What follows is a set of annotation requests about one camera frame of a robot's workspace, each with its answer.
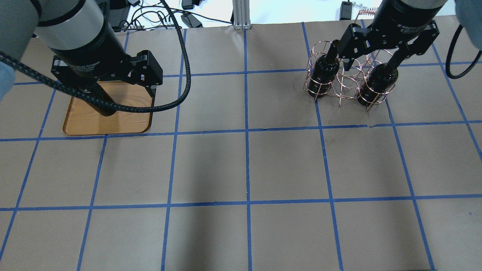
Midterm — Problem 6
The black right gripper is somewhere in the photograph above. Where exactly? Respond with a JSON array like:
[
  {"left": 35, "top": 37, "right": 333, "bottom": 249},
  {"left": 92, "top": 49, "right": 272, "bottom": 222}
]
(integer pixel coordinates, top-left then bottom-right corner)
[{"left": 338, "top": 0, "right": 440, "bottom": 72}]

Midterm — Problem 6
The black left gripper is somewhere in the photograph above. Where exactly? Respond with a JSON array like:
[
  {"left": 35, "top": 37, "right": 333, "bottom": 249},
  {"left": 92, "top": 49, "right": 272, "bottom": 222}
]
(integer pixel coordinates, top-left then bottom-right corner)
[{"left": 52, "top": 26, "right": 163, "bottom": 99}]

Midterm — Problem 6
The dark wine bottle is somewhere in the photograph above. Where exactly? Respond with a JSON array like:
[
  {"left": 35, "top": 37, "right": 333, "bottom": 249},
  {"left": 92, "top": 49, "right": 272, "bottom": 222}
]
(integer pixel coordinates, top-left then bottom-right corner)
[
  {"left": 307, "top": 39, "right": 340, "bottom": 99},
  {"left": 357, "top": 49, "right": 405, "bottom": 108},
  {"left": 86, "top": 83, "right": 117, "bottom": 117}
]

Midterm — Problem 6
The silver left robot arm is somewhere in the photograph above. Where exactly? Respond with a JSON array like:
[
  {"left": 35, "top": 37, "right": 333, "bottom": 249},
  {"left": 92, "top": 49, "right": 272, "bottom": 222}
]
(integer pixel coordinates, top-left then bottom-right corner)
[{"left": 1, "top": 0, "right": 162, "bottom": 101}]

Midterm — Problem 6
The wooden tray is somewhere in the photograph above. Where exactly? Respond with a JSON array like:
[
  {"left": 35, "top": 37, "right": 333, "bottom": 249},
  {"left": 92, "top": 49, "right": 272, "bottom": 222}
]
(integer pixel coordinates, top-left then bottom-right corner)
[{"left": 62, "top": 81, "right": 154, "bottom": 136}]

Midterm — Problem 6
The black power adapter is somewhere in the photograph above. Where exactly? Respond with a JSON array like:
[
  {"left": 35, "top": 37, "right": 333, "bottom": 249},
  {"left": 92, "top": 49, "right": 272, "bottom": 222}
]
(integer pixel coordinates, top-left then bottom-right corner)
[{"left": 339, "top": 0, "right": 353, "bottom": 20}]

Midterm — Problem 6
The copper wire bottle basket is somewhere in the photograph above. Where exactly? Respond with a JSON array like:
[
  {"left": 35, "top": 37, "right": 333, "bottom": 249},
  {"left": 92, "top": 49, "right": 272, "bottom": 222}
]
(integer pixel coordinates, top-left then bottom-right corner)
[{"left": 303, "top": 9, "right": 397, "bottom": 111}]

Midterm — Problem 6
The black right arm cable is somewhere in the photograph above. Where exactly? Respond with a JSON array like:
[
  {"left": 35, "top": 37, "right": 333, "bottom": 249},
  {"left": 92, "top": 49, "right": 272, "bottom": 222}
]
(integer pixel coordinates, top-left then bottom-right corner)
[{"left": 445, "top": 24, "right": 482, "bottom": 79}]

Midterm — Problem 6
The aluminium frame post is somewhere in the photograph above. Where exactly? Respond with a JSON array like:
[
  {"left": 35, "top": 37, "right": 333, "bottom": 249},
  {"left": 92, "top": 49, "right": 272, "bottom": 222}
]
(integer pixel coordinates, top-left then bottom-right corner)
[{"left": 232, "top": 0, "right": 252, "bottom": 30}]

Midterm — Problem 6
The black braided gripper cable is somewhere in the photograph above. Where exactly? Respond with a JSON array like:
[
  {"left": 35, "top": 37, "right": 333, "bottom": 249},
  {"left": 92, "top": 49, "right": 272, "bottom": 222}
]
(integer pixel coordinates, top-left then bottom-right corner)
[{"left": 0, "top": 0, "right": 191, "bottom": 113}]

